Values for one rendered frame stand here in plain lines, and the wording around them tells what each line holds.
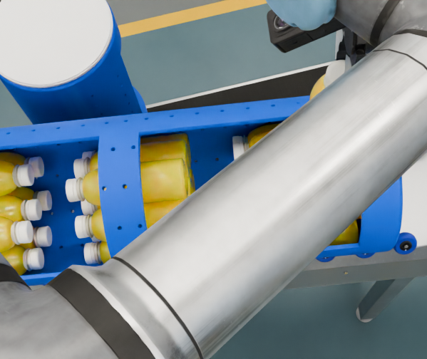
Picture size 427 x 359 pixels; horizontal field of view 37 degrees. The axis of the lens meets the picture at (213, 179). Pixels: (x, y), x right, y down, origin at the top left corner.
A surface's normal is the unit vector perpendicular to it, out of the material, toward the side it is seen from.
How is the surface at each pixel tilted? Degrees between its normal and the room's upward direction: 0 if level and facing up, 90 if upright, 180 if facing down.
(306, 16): 90
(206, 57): 0
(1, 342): 31
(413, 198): 0
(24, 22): 0
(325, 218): 52
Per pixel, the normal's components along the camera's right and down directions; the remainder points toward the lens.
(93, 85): 0.64, 0.69
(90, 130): -0.10, -0.79
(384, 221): 0.03, 0.56
